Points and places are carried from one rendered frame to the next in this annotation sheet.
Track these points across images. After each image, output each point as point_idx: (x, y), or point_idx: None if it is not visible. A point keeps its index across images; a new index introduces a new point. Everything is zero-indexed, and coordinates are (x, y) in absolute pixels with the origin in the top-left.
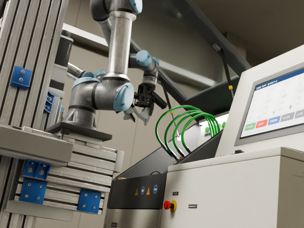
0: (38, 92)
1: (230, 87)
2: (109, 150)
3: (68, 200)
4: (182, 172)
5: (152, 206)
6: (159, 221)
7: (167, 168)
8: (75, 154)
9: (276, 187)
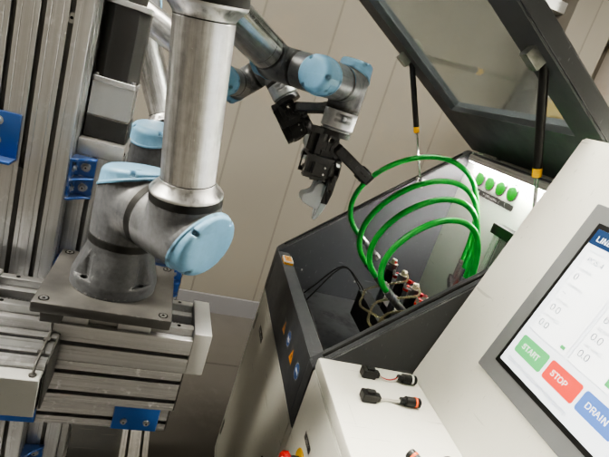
0: (43, 165)
1: (534, 172)
2: (178, 332)
3: (91, 412)
4: (325, 418)
5: (286, 396)
6: (284, 448)
7: (383, 236)
8: (90, 348)
9: None
